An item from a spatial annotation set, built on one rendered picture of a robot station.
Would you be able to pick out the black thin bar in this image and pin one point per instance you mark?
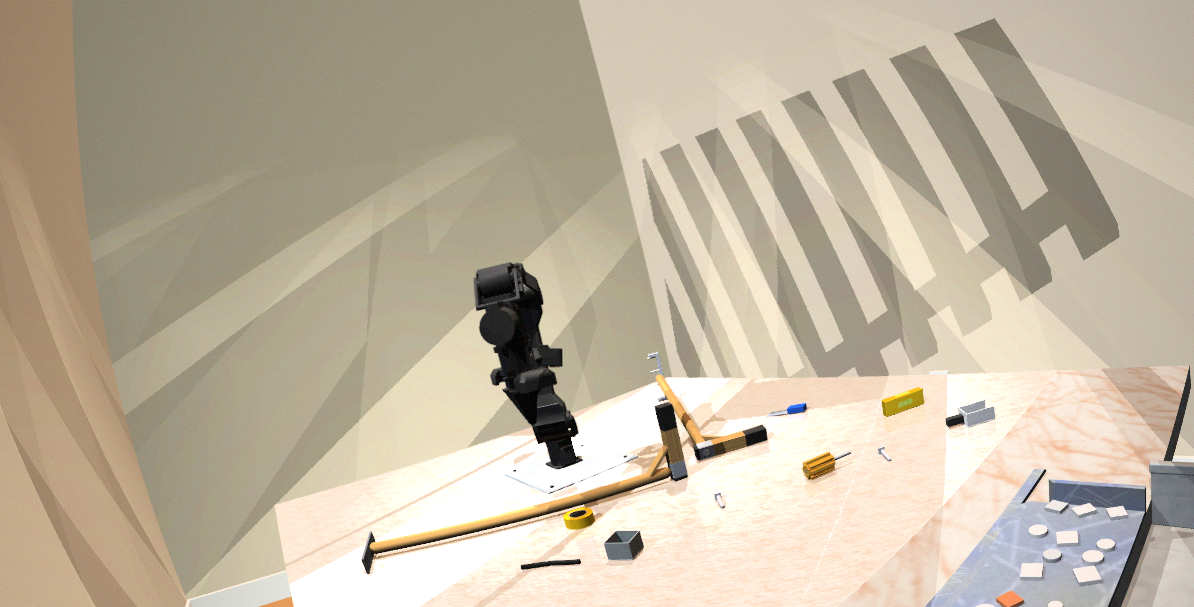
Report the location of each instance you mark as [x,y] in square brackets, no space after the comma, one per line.
[549,563]

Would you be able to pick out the yellow rectangular block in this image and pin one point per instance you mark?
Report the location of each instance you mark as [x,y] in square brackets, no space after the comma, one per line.
[902,402]

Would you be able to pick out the grey square tile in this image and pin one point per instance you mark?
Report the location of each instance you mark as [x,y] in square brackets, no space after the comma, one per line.
[1084,510]

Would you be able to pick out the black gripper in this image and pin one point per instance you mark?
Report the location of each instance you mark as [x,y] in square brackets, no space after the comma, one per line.
[522,383]

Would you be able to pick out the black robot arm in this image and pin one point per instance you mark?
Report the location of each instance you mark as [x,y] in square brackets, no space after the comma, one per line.
[513,310]

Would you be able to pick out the orange square tile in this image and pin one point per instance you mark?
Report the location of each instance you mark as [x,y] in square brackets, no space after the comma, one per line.
[1010,599]

